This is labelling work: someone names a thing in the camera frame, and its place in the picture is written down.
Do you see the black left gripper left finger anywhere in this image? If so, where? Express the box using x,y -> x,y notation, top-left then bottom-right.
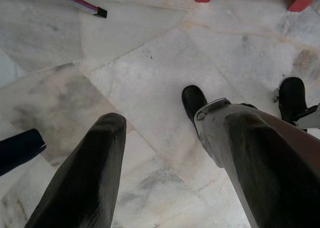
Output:
24,112 -> 127,228

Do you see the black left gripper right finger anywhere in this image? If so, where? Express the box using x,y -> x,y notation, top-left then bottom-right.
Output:
224,110 -> 320,228

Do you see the silver clothes rack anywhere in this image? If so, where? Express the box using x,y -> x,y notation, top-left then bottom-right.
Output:
41,0 -> 108,19

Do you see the black shirt white print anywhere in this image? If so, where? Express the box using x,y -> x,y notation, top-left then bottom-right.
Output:
0,128 -> 47,176

